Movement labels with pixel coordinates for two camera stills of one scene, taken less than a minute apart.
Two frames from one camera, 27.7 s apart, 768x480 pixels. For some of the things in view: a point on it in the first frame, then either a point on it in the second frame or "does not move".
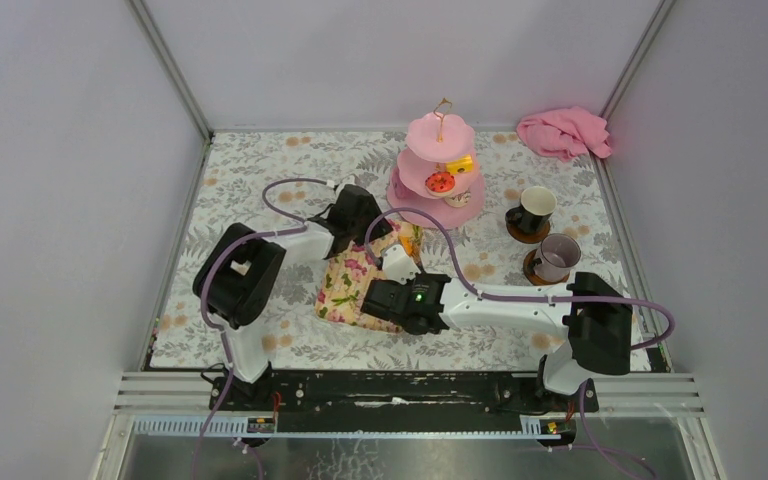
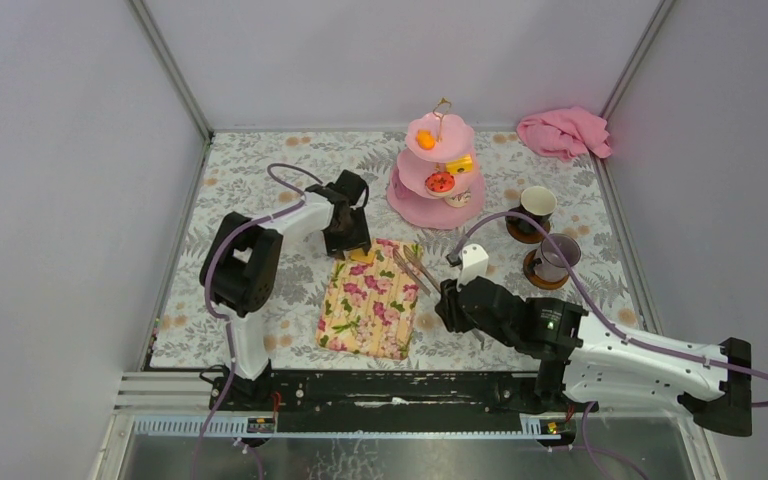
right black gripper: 409,284 → 447,309
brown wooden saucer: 528,268 does not move
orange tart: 410,245 → 425,139
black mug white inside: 537,204 does not move
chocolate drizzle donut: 460,199 does not move
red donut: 441,184 does not move
